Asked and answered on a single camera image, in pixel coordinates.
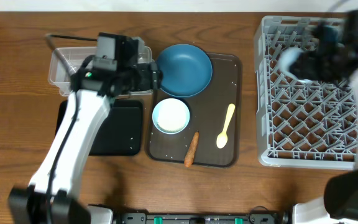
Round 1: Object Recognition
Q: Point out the light blue bowl with rice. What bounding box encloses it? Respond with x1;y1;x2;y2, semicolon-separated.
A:
152;98;190;134

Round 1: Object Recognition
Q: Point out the orange carrot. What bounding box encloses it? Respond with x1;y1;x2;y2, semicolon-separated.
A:
184;131;200;167

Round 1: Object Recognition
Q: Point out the dark brown serving tray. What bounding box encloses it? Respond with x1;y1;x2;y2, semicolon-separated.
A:
145;53;242;168

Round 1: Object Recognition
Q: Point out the dark blue plate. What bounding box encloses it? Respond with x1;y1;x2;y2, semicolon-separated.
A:
155;44;213;98

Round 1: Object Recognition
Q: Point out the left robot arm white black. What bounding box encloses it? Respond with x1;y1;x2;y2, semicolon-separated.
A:
8;60;162;223

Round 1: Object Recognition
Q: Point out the black tray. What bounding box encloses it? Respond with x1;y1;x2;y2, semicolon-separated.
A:
55;99;144;157

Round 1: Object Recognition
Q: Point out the blue cup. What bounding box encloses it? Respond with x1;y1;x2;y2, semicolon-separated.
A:
277;47;311;84

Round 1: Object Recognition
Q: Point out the grey dishwasher rack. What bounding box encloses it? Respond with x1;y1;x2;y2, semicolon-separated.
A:
254;16;357;170

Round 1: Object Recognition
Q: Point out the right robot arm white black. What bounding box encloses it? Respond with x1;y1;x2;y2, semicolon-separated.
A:
279;9;358;223

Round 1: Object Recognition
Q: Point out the yellow plastic spoon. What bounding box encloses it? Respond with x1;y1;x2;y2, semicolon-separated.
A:
216;103;236;149

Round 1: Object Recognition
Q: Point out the clear plastic waste bin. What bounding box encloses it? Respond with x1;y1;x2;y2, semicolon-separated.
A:
48;45;154;96

